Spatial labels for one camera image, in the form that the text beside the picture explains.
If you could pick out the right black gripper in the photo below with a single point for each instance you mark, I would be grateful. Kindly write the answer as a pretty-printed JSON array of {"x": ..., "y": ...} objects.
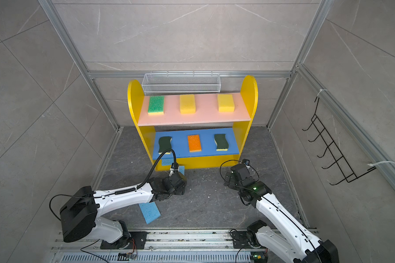
[{"x": 231, "y": 184}]

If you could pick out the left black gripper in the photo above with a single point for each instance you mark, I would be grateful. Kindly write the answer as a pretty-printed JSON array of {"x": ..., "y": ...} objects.
[{"x": 182, "y": 191}]

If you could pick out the blue sponge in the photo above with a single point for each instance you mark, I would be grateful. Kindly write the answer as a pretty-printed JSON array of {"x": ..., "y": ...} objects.
[
  {"x": 181, "y": 169},
  {"x": 149, "y": 211},
  {"x": 166, "y": 162}
]

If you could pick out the dark green scourer sponge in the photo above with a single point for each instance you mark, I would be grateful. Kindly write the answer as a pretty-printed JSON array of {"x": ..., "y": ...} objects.
[
  {"x": 164, "y": 144},
  {"x": 221, "y": 142}
]

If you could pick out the orange sponge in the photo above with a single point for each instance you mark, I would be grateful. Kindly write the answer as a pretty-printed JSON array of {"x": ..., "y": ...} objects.
[{"x": 194, "y": 143}]

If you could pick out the bright green sponge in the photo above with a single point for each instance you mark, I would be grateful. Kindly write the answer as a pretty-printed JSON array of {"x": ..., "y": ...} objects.
[{"x": 156, "y": 105}]

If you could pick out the yellow sponge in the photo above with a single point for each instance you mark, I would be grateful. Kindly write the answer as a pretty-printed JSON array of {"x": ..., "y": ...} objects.
[
  {"x": 225, "y": 103},
  {"x": 187, "y": 104}
]

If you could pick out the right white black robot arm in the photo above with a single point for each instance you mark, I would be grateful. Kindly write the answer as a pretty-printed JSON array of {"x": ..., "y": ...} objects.
[{"x": 295, "y": 243}]

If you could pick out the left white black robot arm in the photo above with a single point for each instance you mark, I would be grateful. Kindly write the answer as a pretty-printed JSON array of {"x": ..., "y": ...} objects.
[{"x": 82, "y": 215}]

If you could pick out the pink upper shelf board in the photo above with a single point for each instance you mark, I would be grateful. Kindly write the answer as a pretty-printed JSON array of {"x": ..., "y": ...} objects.
[{"x": 206, "y": 111}]

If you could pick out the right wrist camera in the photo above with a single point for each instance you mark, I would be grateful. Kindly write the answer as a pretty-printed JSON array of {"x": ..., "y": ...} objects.
[{"x": 246, "y": 162}]

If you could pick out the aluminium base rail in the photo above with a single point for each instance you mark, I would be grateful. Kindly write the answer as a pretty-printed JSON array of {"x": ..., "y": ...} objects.
[{"x": 167, "y": 246}]

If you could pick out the black wall hook rack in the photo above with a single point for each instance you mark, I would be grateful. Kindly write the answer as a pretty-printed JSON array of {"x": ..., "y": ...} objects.
[{"x": 332, "y": 149}]

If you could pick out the yellow shelf unit frame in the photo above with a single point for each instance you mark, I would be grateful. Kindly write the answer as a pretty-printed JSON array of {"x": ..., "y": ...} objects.
[{"x": 250, "y": 95}]

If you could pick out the white wire mesh basket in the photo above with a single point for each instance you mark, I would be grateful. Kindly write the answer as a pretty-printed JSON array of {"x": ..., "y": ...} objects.
[{"x": 181, "y": 83}]

